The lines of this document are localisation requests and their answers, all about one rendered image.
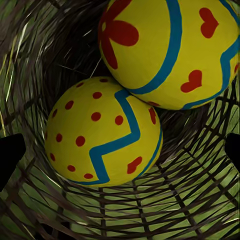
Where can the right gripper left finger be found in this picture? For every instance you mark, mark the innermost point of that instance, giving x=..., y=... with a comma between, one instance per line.
x=12, y=149

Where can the wicker basket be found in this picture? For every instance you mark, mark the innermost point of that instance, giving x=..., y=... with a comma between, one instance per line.
x=72, y=18

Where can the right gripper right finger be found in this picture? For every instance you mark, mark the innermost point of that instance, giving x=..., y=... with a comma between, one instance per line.
x=232, y=149

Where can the easter egg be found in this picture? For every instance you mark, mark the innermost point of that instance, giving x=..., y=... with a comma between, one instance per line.
x=99, y=134
x=172, y=54

